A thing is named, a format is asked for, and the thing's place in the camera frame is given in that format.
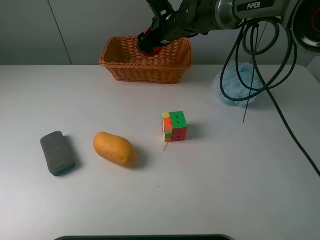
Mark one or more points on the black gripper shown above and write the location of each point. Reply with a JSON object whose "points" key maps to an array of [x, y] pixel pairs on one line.
{"points": [[193, 17]]}

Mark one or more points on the red apple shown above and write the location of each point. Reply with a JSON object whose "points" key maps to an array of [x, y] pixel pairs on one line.
{"points": [[147, 45]]}

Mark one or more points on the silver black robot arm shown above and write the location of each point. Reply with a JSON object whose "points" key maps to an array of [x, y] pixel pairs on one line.
{"points": [[302, 17]]}

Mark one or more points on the orange wicker basket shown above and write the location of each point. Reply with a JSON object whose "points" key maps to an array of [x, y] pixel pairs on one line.
{"points": [[126, 64]]}

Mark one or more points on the multicoloured puzzle cube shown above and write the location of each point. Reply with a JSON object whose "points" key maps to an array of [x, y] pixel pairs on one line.
{"points": [[174, 126]]}

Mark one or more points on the light blue bath pouf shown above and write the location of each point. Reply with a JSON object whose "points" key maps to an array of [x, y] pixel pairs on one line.
{"points": [[232, 85]]}

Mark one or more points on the orange mango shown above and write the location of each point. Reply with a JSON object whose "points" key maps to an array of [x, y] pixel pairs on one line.
{"points": [[115, 149]]}

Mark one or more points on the dark grey folded cloth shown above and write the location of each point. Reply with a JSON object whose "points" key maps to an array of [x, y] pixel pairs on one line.
{"points": [[58, 154]]}

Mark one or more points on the thin black cable tie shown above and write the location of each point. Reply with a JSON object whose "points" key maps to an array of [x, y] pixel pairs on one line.
{"points": [[254, 46]]}

